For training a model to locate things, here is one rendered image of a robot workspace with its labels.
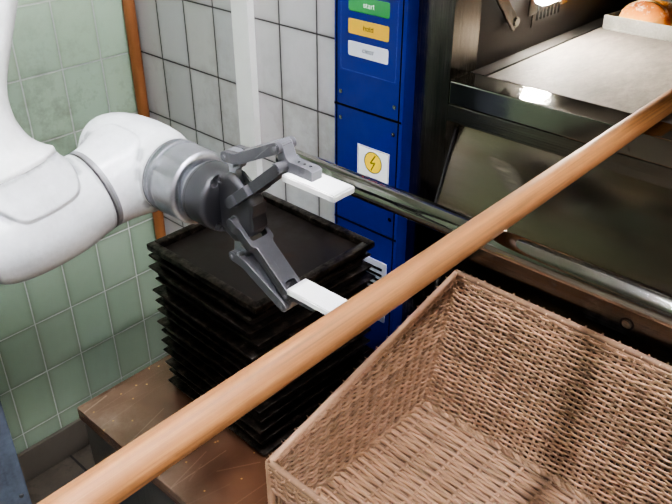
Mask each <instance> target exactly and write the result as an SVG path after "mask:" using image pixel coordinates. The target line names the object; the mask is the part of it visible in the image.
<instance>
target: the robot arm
mask: <svg viewBox="0 0 672 504"><path fill-rule="evenodd" d="M17 5H18V0H0V284H4V285H11V284H17V283H21V282H24V281H27V280H30V279H33V278H35V277H38V276H40V275H42V274H45V273H47V272H49V271H51V270H53V269H55V268H57V267H59V266H61V265H62V264H64V263H66V262H68V261H70V260H71V259H73V258H75V257H76V256H78V255H80V254H81V253H83V252H84V251H86V250H87V249H89V248H90V247H92V246H93V245H95V244H96V243H97V242H98V241H99V240H100V239H101V238H102V237H104V236H105V235H106V234H107V233H109V232H110V231H112V230H113V229H114V228H116V227H118V226H119V225H121V224H123V223H125V222H127V221H129V220H131V219H134V218H136V217H139V216H142V215H145V214H148V213H152V212H156V211H158V210H159V211H161V212H164V213H166V214H169V215H171V216H172V217H174V218H176V219H178V220H180V221H182V222H184V223H188V224H198V223H199V224H201V225H203V226H205V227H207V228H209V229H211V230H216V231H223V232H227V233H228V234H229V235H230V236H231V237H232V239H234V240H235V247H234V250H232V251H230V252H229V257H230V259H231V260H232V261H233V262H235V263H236V264H238V265H239V266H241V267H242V268H243V269H244V270H245V271H246V272H247V274H248V275H249V276H250V277H251V278H252V279H253V280H254V281H255V282H256V284H257V285H258V286H259V287H260V288H261V289H262V290H263V291H264V292H265V294H266V295H267V296H268V297H269V298H270V299H271V300H272V301H273V302H274V304H275V305H276V306H277V307H278V308H279V309H280V310H281V311H282V312H286V311H287V310H289V309H291V308H292V307H294V306H296V305H297V304H299V305H301V306H303V307H305V308H307V309H308V310H310V311H315V310H317V311H319V312H320V313H322V314H324V315H326V314H327V313H329V312H330V311H332V310H333V309H335V308H336V307H338V306H339V305H341V304H342V303H344V302H346V301H347V300H346V299H344V298H343V297H341V296H339V295H337V294H335V293H333V292H331V291H329V290H327V289H325V288H323V287H321V286H319V285H317V284H315V283H313V282H312V281H310V280H308V279H304V280H302V281H301V280H300V279H299V278H298V276H297V275H296V273H295V272H294V270H293V269H292V267H291V266H290V264H289V263H288V261H287V260H286V259H285V257H284V256H283V254H282V253H281V251H280V250H279V248H278V247H277V245H276V244H275V242H274V241H273V237H274V235H273V233H272V232H271V230H270V229H269V227H268V226H267V225H268V223H267V216H266V207H267V205H266V200H265V199H264V197H263V195H262V192H264V191H265V190H267V189H268V188H269V187H271V185H273V184H274V183H275V182H277V181H278V180H280V179H281V178H282V181H283V182H286V183H288V184H290V185H293V186H295V187H297V188H300V189H302V190H304V191H307V192H309V193H311V194H314V195H316V196H318V197H321V198H323V199H326V200H328V201H330V202H333V203H335V202H337V201H339V200H341V199H343V198H345V197H347V196H349V195H351V194H353V193H354V188H355V187H354V186H352V185H350V184H347V183H345V182H342V181H340V180H337V179H335V178H332V177H330V176H327V175H325V174H322V168H321V167H320V166H318V165H316V164H313V163H311V162H309V161H306V160H304V159H301V157H300V156H299V155H298V154H296V152H295V148H294V147H295V146H296V145H297V142H296V139H295V137H294V136H287V137H284V138H281V139H277V140H274V141H270V142H267V143H263V144H260V145H257V146H253V147H247V146H243V145H237V146H234V147H232V148H229V149H227V150H224V151H222V152H221V153H220V155H219V154H217V153H216V152H213V151H211V150H209V149H206V148H204V147H202V146H199V145H198V144H196V143H194V142H192V141H189V140H187V139H186V138H185V137H184V136H183V135H182V134H181V133H180V132H178V131H177V130H175V129H173V128H172V127H170V126H168V125H166V124H164V123H161V122H159V121H157V120H154V119H151V118H148V117H145V116H142V115H138V114H133V113H126V112H113V113H107V114H103V115H100V116H97V117H95V118H94V119H92V120H91V121H90V122H89V123H88V124H87V125H86V126H85V127H84V129H83V131H82V133H81V135H80V139H79V143H78V148H77V149H75V150H74V151H72V152H71V153H69V154H68V155H66V156H62V155H60V154H59V153H58V152H57V151H56V150H55V148H54V146H53V145H49V144H44V143H41V142H38V141H36V140H34V139H33V138H31V137H30V136H29V135H27V134H26V133H25V132H24V130H23V129H22V128H21V127H20V125H19V124H18V122H17V121H16V119H15V117H14V115H13V112H12V110H11V107H10V103H9V99H8V92H7V77H8V66H9V59H10V52H11V45H12V39H13V32H14V25H15V18H16V12H17ZM273 155H277V157H278V160H279V161H278V162H276V163H274V164H272V165H273V166H271V167H270V168H269V169H267V170H266V171H265V172H263V173H262V174H260V175H259V176H258V177H256V178H255V179H254V180H251V179H250V177H249V176H248V175H247V173H246V172H245V171H243V170H242V167H244V166H246V164H247V162H251V161H255V160H258V159H262V158H266V157H270V156H273ZM227 163H228V164H227ZM258 233H261V234H262V237H260V238H258V239H256V240H254V241H253V240H251V239H250V237H252V236H254V235H256V234H258ZM290 285H292V287H291V286H290Z"/></svg>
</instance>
